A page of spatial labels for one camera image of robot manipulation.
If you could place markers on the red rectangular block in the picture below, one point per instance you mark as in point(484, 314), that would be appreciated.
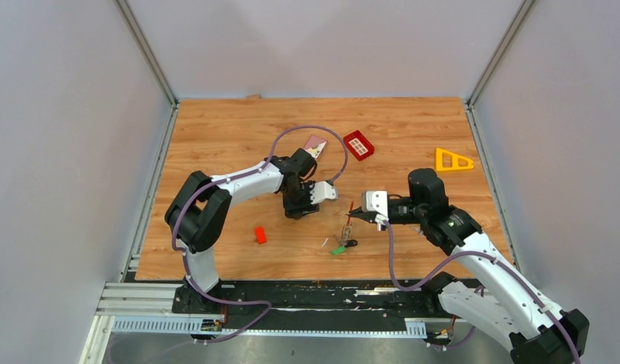
point(260, 235)

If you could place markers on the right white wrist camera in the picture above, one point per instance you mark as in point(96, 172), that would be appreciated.
point(375, 208)

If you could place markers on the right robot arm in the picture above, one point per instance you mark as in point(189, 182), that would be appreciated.
point(476, 282)

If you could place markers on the playing card box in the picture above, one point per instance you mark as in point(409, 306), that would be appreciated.
point(315, 145)

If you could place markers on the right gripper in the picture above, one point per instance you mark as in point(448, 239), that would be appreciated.
point(367, 217)

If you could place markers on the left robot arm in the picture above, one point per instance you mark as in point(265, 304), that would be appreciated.
point(197, 214)

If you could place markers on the yellow triangular brick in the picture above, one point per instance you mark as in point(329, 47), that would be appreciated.
point(450, 161)

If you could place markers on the red window brick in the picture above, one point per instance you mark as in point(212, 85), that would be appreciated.
point(360, 147)

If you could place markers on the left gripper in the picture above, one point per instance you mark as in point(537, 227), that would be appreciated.
point(296, 211)

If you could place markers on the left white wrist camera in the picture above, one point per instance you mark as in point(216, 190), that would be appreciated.
point(322, 191)

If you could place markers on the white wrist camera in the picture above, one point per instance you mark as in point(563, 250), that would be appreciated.
point(375, 208)
point(322, 191)

